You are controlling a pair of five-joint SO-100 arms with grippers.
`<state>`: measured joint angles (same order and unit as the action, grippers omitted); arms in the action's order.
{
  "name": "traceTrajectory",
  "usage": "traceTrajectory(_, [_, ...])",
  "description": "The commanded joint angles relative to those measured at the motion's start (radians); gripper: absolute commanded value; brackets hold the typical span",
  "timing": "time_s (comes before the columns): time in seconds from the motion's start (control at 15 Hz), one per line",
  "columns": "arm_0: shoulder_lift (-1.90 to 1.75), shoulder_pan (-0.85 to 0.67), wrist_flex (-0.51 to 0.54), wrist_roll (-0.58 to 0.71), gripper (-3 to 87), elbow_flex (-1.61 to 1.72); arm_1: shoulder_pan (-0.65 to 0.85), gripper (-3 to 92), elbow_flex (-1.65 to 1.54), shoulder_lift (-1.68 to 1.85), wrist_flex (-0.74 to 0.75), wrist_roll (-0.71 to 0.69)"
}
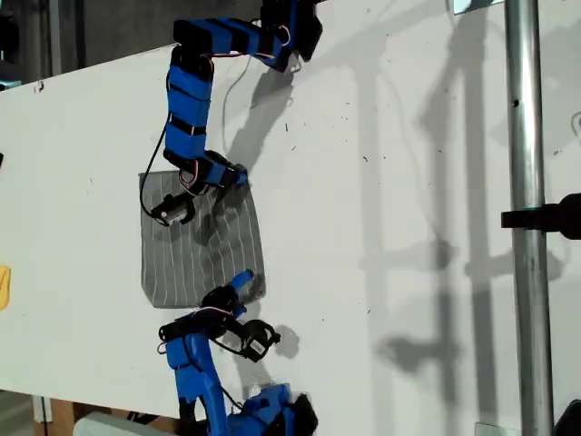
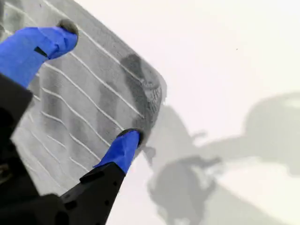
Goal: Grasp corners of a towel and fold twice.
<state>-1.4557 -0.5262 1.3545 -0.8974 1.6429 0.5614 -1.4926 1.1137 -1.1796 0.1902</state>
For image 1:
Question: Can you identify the steel post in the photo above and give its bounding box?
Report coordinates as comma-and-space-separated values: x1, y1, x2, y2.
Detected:
503, 0, 557, 436

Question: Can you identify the grey striped towel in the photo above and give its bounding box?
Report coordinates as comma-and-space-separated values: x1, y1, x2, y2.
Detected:
138, 170, 268, 310

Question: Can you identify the yellow object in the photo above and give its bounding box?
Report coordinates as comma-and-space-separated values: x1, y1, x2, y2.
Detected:
0, 265, 13, 312

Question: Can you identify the wooden table leg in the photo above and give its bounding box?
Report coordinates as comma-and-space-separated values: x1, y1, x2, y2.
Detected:
44, 399, 76, 436

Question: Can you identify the white foam box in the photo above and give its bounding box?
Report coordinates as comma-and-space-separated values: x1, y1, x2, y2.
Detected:
72, 411, 182, 436

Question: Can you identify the grey pole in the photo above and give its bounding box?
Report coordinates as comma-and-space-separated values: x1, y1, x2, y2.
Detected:
47, 0, 63, 76

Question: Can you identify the black clamp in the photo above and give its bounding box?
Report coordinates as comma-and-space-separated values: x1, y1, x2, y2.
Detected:
500, 193, 581, 241

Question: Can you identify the black camera box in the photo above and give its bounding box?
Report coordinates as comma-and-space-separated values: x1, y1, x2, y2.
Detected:
149, 193, 196, 227
240, 320, 281, 363

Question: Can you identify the black camera cable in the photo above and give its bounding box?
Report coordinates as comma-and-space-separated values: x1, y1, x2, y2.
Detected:
139, 115, 172, 219
217, 381, 244, 412

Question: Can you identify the white cable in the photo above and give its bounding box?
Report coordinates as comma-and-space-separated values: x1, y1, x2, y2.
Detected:
221, 54, 255, 155

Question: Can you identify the shiny metal bracket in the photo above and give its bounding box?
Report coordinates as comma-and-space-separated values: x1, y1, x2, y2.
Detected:
447, 0, 505, 17

